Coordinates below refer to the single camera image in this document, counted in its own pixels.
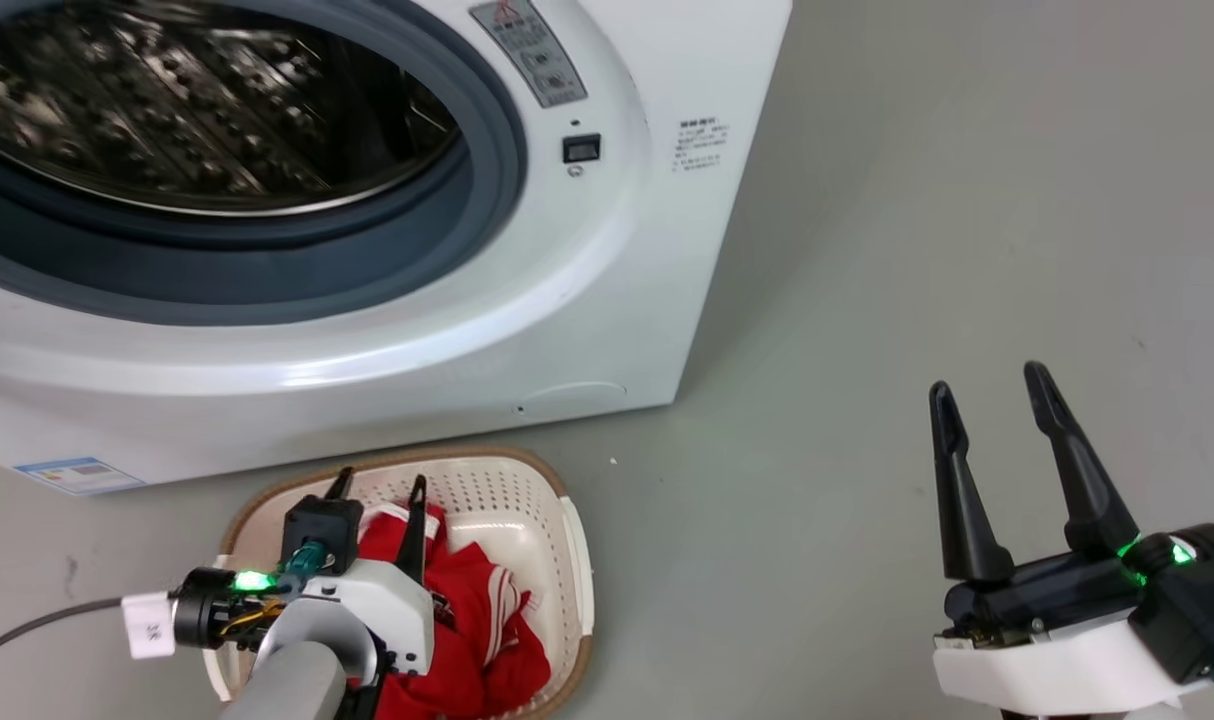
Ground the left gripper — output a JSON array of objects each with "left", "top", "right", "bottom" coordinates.
[{"left": 297, "top": 467, "right": 458, "bottom": 691}]

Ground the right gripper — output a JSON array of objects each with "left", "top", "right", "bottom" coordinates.
[{"left": 929, "top": 361, "right": 1214, "bottom": 717}]

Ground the red and white garment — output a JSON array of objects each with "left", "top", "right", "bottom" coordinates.
[{"left": 352, "top": 502, "right": 552, "bottom": 720}]

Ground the cream perforated laundry basket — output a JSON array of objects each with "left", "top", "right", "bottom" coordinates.
[{"left": 204, "top": 447, "right": 596, "bottom": 720}]

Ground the stainless steel washing machine drum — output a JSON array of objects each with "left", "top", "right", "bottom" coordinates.
[{"left": 0, "top": 0, "right": 463, "bottom": 217}]

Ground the black cylinder with green light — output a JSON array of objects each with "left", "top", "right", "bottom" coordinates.
[{"left": 171, "top": 566, "right": 294, "bottom": 652}]

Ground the grey rubber door gasket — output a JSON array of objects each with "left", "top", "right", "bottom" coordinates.
[{"left": 0, "top": 0, "right": 528, "bottom": 327}]

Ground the white front-load washing machine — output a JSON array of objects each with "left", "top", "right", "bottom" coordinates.
[{"left": 0, "top": 0, "right": 794, "bottom": 497}]

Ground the blue energy label sticker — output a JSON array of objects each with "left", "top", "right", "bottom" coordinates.
[{"left": 14, "top": 457, "right": 147, "bottom": 498}]

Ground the printed text label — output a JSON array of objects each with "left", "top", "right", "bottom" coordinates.
[{"left": 672, "top": 118, "right": 733, "bottom": 174}]

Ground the grey warning sticker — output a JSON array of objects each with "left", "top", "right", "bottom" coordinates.
[{"left": 469, "top": 0, "right": 589, "bottom": 109}]

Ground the white cable tag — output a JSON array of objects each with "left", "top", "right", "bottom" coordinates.
[{"left": 121, "top": 591, "right": 177, "bottom": 660}]

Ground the grey cable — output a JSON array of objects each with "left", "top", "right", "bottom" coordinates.
[{"left": 0, "top": 597, "right": 128, "bottom": 670}]

